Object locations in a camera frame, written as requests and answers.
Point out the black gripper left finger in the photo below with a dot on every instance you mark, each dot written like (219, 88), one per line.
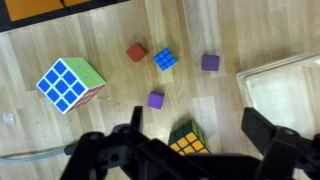
(137, 119)

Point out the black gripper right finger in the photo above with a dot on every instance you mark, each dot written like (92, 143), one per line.
(258, 127)

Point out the black-edged rubik's cube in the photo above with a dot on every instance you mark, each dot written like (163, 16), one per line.
(188, 140)

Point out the light purple small cube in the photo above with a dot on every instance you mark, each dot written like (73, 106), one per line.
(156, 100)

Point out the tiny blue orange puzzle cube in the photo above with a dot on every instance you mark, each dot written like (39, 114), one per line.
(165, 59)

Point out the red small cube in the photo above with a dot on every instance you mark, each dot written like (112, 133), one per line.
(136, 52)

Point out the dark purple small cube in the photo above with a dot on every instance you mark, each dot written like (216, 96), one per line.
(210, 62)

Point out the white-edged rubik's cube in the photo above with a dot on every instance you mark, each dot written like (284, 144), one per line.
(63, 85)

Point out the clear plastic container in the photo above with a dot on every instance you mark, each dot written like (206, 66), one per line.
(283, 96)

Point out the small clear plastic piece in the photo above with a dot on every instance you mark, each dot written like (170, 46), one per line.
(8, 118)

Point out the orange floor mat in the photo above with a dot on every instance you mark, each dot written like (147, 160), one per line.
(33, 8)

